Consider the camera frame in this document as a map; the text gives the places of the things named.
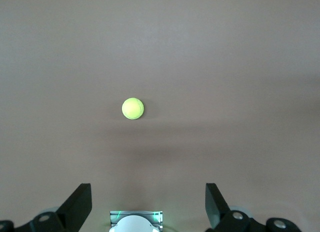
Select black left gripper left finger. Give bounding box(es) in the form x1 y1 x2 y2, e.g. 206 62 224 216
0 183 93 232

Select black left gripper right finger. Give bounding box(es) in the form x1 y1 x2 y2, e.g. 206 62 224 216
205 182 301 232

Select yellow tennis ball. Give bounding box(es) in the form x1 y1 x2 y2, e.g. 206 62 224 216
121 97 145 121

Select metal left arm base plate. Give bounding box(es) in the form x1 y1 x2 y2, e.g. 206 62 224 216
109 210 164 229

